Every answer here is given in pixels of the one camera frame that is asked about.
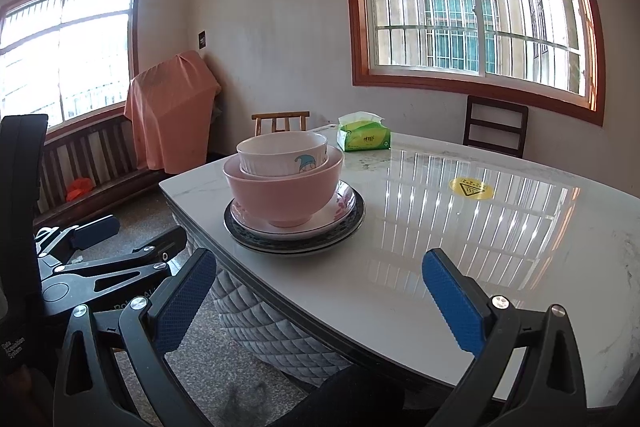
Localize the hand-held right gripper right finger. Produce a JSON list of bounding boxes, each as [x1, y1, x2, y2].
[[421, 248, 588, 427]]

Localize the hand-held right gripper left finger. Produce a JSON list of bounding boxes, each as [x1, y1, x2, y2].
[[52, 248, 218, 427]]

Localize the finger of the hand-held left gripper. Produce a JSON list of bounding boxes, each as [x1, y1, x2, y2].
[[40, 227, 187, 288], [34, 215, 121, 258]]

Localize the pink bowl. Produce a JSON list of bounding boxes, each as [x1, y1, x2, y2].
[[222, 147, 345, 229]]

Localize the white bowl with blue stripes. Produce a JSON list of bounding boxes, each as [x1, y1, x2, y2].
[[236, 132, 329, 178]]

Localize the white plate with pink flowers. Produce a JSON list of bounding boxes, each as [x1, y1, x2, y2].
[[230, 181, 358, 240]]

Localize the orange plastic object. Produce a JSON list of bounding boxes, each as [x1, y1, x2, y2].
[[66, 178, 93, 202]]

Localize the grey quilted table base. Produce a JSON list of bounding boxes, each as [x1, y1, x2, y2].
[[170, 197, 351, 388]]

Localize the dark wooden bench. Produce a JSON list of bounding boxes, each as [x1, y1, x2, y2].
[[37, 114, 176, 218]]

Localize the yellow warning sticker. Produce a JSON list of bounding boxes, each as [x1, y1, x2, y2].
[[448, 177, 495, 200]]

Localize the orange cloth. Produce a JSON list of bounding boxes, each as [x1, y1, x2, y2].
[[123, 50, 222, 175]]

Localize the person's dark pants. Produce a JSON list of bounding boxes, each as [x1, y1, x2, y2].
[[272, 364, 406, 427]]

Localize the dark wooden chair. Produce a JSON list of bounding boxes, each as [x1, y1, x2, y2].
[[462, 95, 529, 159]]

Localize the light wooden chair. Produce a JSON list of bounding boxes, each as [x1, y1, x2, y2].
[[251, 111, 311, 138]]

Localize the green tissue pack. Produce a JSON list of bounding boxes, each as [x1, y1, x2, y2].
[[336, 111, 392, 154]]

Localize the small barred window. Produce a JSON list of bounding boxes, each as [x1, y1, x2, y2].
[[0, 0, 142, 138]]

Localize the large barred window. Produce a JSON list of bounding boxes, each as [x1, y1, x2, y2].
[[339, 0, 606, 128]]

